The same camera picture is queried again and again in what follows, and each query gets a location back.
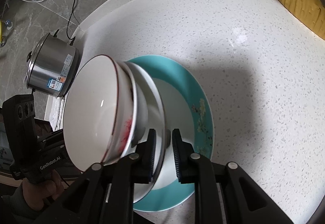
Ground person's left hand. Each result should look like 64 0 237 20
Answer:
22 171 63 214

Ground white bowl pink flowers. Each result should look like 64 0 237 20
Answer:
63 55 139 167

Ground person's left forearm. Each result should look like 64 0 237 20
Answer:
0 185 35 224

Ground plain white bowl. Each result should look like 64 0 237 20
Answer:
123 61 150 150

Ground white towel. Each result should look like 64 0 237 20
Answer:
47 97 65 131

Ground teal floral rim plate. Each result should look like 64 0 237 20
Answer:
127 55 214 212

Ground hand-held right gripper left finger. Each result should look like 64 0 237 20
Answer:
57 128 157 224

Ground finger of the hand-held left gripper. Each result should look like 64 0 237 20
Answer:
38 130 64 144

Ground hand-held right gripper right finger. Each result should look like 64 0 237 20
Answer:
172 128 292 224

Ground wide white bowl dark rim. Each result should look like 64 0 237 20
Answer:
128 62 167 204

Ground stainless steel rice cooker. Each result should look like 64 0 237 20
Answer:
25 32 80 98

